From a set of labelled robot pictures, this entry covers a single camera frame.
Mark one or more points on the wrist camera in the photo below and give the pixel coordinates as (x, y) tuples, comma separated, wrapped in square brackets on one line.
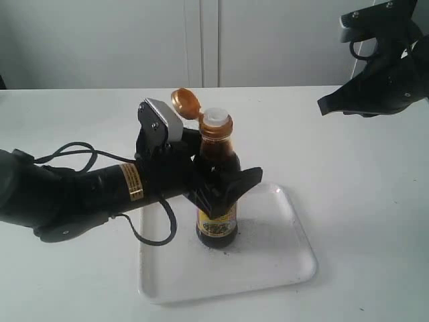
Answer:
[(388, 19), (159, 126)]

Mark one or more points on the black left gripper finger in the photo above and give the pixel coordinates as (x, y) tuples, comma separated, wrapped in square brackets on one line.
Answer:
[(192, 139), (233, 184)]

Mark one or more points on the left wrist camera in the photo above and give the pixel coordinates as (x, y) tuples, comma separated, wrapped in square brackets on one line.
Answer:
[(159, 126)]

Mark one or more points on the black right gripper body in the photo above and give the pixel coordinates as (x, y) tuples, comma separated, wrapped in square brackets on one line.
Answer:
[(400, 51)]

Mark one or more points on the white plastic tray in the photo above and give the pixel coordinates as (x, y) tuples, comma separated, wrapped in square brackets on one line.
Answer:
[(271, 249)]

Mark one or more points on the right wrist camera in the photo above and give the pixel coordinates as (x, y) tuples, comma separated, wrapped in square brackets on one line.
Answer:
[(388, 19)]

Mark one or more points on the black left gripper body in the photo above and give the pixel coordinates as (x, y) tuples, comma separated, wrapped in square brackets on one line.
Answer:
[(170, 173)]

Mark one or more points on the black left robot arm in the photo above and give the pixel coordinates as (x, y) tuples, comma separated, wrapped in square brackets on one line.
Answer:
[(59, 204)]

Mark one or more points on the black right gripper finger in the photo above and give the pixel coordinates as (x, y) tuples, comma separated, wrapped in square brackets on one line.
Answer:
[(375, 108), (355, 90)]

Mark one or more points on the dark soy sauce bottle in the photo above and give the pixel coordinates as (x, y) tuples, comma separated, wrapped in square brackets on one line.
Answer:
[(216, 155)]

